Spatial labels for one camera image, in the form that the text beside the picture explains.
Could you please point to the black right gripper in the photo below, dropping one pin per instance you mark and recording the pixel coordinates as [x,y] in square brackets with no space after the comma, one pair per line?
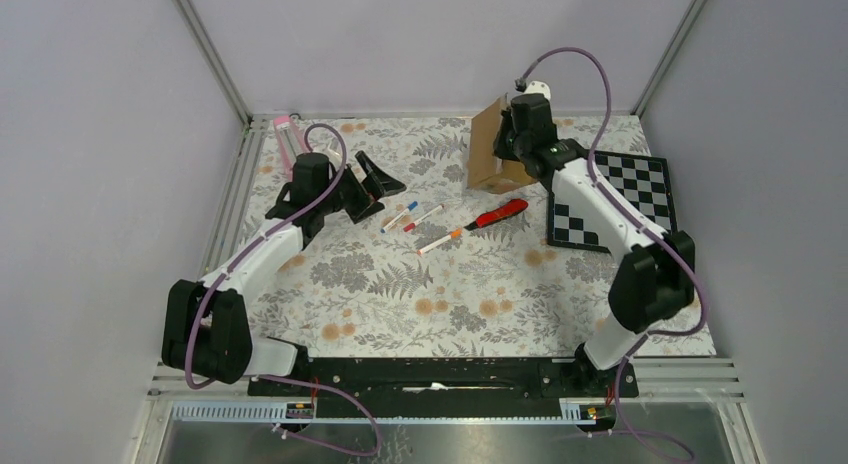
[500,148]

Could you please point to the black white checkerboard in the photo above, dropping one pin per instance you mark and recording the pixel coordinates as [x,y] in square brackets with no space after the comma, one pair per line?
[644,181]

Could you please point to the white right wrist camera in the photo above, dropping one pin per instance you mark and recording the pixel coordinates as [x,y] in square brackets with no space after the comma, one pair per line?
[524,87]

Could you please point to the blue capped white marker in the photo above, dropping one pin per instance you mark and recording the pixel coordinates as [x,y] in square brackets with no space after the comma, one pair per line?
[395,220]

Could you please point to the floral table mat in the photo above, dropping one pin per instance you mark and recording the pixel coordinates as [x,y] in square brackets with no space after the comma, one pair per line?
[498,291]

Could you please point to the brown cardboard express box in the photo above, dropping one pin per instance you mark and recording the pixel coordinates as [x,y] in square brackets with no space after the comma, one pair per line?
[484,170]

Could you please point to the red capped white marker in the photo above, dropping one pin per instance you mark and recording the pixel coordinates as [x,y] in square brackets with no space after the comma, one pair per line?
[409,227]

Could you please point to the pink metronome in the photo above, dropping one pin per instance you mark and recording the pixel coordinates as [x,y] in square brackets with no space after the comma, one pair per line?
[290,142]

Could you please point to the grey slotted cable duct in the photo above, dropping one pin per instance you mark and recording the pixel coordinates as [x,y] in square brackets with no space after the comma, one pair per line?
[419,410]

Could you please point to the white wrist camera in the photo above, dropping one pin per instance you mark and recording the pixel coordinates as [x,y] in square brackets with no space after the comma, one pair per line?
[336,153]
[524,87]

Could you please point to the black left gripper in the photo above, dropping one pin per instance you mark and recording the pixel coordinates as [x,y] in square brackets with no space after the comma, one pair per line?
[377,183]

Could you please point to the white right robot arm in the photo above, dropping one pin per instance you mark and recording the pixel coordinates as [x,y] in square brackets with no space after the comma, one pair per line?
[654,279]

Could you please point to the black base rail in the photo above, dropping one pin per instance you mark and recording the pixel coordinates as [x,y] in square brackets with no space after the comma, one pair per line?
[372,380]

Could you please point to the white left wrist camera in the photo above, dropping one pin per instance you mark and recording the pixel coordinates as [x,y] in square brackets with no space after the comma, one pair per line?
[336,153]

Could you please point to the orange capped white marker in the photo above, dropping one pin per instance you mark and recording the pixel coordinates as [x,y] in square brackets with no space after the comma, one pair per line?
[442,240]

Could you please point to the red black utility knife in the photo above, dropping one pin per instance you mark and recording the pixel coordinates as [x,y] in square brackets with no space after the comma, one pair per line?
[508,210]

